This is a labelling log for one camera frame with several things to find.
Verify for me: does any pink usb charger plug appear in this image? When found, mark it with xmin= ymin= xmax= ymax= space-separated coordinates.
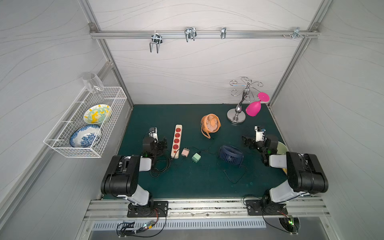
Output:
xmin=181 ymin=148 xmax=190 ymax=158

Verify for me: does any green usb charger plug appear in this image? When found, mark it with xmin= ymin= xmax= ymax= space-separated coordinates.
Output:
xmin=192 ymin=153 xmax=201 ymax=163

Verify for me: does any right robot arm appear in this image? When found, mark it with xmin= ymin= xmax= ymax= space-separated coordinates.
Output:
xmin=242 ymin=135 xmax=329 ymax=206

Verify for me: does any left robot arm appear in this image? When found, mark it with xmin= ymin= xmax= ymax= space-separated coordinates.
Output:
xmin=101 ymin=137 xmax=168 ymax=209

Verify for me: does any white red power strip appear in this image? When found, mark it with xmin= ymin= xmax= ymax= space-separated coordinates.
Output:
xmin=171 ymin=125 xmax=183 ymax=159

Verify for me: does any dark blue desk fan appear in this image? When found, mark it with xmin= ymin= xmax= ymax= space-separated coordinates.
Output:
xmin=219 ymin=145 xmax=244 ymax=166

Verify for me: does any orange desk fan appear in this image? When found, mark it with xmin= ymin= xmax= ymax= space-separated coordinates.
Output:
xmin=201 ymin=114 xmax=221 ymax=139

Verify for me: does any green ceramic bowl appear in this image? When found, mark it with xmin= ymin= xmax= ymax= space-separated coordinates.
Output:
xmin=277 ymin=142 xmax=289 ymax=155

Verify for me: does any pink plastic wine glass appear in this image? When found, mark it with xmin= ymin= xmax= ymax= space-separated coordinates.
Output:
xmin=246 ymin=92 xmax=270 ymax=117

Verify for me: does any silver glass holder stand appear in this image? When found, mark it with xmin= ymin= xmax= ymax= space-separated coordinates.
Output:
xmin=227 ymin=77 xmax=264 ymax=125

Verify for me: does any green dark table mat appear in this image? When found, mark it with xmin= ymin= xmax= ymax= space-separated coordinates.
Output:
xmin=118 ymin=105 xmax=287 ymax=199

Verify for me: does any yellow green patterned bowl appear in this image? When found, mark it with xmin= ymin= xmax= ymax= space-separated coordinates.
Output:
xmin=83 ymin=104 xmax=111 ymax=126

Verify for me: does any blue white patterned bowl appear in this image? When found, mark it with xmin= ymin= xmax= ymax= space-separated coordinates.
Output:
xmin=70 ymin=125 xmax=103 ymax=148

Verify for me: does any clear glass cup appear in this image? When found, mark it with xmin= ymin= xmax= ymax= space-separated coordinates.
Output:
xmin=82 ymin=73 xmax=104 ymax=94

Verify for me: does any base wiring with board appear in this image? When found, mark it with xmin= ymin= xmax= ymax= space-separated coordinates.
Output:
xmin=116 ymin=206 xmax=168 ymax=238

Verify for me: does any metal double hook left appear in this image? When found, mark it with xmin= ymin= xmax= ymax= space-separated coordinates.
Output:
xmin=149 ymin=34 xmax=163 ymax=54

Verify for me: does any metal double hook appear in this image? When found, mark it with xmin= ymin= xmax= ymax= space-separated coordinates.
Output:
xmin=184 ymin=27 xmax=197 ymax=43
xmin=149 ymin=34 xmax=163 ymax=54

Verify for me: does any metal hook right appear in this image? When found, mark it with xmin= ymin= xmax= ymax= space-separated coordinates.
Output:
xmin=282 ymin=27 xmax=308 ymax=39

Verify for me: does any metal double hook middle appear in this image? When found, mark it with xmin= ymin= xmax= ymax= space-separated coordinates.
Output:
xmin=184 ymin=27 xmax=197 ymax=43

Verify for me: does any small metal hook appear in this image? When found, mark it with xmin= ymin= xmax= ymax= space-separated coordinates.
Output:
xmin=221 ymin=27 xmax=227 ymax=40

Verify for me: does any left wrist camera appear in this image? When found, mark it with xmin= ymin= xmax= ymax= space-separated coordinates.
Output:
xmin=149 ymin=127 xmax=159 ymax=143

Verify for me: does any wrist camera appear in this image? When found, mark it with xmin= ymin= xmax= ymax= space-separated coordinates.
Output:
xmin=149 ymin=127 xmax=159 ymax=143
xmin=255 ymin=126 xmax=266 ymax=142

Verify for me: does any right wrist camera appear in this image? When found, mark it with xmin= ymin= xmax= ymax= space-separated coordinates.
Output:
xmin=255 ymin=126 xmax=266 ymax=142

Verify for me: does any blue fan black cable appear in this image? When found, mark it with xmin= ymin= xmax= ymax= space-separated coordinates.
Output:
xmin=200 ymin=151 xmax=248 ymax=185

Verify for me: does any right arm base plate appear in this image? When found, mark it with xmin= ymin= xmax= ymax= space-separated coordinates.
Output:
xmin=244 ymin=200 xmax=288 ymax=216

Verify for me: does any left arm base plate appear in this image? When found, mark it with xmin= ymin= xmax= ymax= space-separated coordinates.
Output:
xmin=127 ymin=201 xmax=169 ymax=218

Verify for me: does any white wire basket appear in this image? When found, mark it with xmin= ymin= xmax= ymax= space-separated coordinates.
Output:
xmin=44 ymin=87 xmax=127 ymax=158

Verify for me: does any aluminium front rail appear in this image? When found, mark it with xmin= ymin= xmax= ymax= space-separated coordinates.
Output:
xmin=84 ymin=197 xmax=331 ymax=221

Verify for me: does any aluminium rail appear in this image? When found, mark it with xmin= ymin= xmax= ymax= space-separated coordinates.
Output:
xmin=91 ymin=30 xmax=321 ymax=40
xmin=84 ymin=197 xmax=331 ymax=221

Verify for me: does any aluminium top rail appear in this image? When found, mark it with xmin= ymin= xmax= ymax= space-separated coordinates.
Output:
xmin=91 ymin=30 xmax=321 ymax=40

